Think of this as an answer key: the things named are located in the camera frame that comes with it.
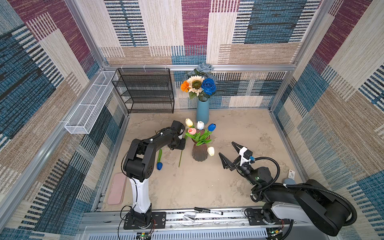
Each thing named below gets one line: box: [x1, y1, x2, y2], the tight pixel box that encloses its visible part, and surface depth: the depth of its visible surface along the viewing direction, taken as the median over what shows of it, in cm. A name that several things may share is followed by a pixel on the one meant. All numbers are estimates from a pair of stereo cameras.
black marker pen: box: [194, 207, 224, 215], surface depth 77 cm
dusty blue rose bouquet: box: [183, 63, 218, 82], surface depth 89 cm
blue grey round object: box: [284, 177, 297, 185], surface depth 85 cm
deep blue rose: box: [201, 78, 217, 95], surface depth 70 cm
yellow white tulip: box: [185, 118, 194, 128], surface depth 76 cm
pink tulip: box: [185, 127, 201, 142], surface depth 73 cm
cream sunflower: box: [187, 75, 205, 97], surface depth 77 cm
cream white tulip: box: [196, 120, 205, 130], surface depth 76 cm
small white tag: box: [288, 169, 295, 180], surface depth 89 cm
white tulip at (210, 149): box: [196, 139, 215, 157], surface depth 73 cm
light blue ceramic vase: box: [196, 98, 210, 125], surface depth 104 cm
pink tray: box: [107, 172, 127, 205], surface depth 81 cm
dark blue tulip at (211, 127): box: [207, 123, 217, 132], surface depth 74 cm
